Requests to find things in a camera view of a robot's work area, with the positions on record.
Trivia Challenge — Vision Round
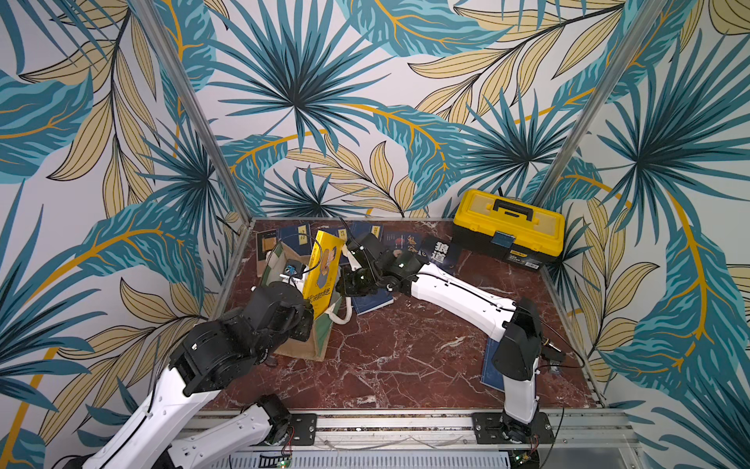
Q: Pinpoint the yellow black toolbox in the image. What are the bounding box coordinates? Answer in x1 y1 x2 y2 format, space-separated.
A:
452 190 566 271

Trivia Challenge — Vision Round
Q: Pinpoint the left metal frame post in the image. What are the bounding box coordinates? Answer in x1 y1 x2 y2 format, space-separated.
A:
132 0 252 227

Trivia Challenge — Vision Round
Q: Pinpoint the black wolf cover book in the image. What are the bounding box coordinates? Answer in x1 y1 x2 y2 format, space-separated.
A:
418 234 463 275

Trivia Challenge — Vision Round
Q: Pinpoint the dark book old man back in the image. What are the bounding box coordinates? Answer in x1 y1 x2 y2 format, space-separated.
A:
383 231 423 257

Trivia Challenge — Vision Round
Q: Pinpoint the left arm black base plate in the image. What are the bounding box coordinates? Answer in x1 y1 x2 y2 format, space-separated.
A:
277 414 318 448

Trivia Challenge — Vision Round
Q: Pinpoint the green beige canvas bag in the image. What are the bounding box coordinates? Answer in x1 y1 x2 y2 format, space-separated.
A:
262 243 352 362

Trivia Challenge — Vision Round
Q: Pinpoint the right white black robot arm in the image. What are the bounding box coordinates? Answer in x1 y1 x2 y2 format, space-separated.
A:
337 234 543 425

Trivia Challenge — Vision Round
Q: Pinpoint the front aluminium rail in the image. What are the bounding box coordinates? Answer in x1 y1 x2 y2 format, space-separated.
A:
136 408 648 469

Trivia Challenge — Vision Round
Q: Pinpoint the brown cover book back left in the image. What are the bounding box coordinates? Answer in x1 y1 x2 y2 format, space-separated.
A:
256 230 277 260

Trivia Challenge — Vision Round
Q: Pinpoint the yellow book cartoon figure cover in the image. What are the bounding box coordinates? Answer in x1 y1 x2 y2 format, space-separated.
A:
303 231 345 320

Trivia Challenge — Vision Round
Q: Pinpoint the metal frame post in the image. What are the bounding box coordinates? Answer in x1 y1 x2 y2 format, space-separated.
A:
132 0 252 227
532 0 667 206

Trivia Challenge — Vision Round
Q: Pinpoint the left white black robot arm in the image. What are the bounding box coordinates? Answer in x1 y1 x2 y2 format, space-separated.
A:
66 281 314 468

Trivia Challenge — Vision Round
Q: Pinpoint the blue book front right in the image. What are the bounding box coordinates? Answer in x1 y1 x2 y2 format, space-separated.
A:
480 338 505 392

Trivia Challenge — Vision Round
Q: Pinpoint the blue book back middle left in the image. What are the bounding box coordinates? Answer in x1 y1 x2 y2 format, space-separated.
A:
320 226 348 240

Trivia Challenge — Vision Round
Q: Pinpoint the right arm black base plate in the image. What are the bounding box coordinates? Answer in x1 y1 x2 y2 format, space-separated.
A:
472 412 555 445

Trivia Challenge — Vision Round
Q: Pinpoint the blue book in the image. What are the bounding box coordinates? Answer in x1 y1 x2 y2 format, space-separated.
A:
480 338 505 392
277 224 313 257
350 221 384 240
320 226 348 240

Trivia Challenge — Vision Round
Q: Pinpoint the right metal frame post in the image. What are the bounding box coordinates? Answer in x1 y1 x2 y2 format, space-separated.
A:
532 0 667 206

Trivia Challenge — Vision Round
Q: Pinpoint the blue book centre table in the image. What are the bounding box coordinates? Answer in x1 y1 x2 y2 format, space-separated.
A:
352 288 395 316

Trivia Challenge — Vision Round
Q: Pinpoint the blue book back middle right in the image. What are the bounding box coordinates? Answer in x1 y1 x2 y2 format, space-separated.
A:
350 221 384 240

